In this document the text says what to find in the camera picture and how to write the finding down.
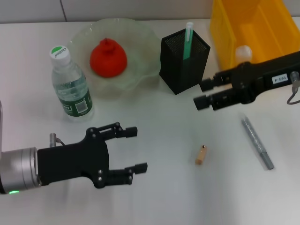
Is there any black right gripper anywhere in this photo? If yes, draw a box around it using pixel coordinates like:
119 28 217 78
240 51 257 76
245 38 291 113
193 51 300 111

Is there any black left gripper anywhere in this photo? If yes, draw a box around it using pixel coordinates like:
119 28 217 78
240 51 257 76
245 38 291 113
37 121 148 189

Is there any green utility knife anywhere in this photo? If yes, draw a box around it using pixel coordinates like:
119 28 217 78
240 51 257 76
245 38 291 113
181 22 195 61

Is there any white paper ball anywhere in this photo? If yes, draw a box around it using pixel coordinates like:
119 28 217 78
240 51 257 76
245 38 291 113
235 45 254 64

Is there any small wooden usb stick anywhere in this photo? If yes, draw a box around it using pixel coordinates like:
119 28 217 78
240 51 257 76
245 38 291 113
195 145 208 165

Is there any grey marker pen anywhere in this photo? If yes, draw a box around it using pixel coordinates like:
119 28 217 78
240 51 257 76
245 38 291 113
241 118 275 171

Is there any clear green-label water bottle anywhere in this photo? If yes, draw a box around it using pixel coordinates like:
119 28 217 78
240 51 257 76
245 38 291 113
48 46 95 124

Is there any black mesh pen holder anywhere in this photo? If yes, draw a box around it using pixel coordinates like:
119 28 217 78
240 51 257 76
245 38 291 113
159 28 211 95

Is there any green glass fruit plate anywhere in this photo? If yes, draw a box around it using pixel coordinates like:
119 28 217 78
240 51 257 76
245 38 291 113
67 18 163 99

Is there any yellow plastic storage bin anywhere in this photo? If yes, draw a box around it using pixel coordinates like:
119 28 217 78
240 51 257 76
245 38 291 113
209 0 300 71

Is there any right wrist cable with plugs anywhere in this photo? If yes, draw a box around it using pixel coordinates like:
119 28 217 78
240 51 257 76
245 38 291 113
286 71 300 105

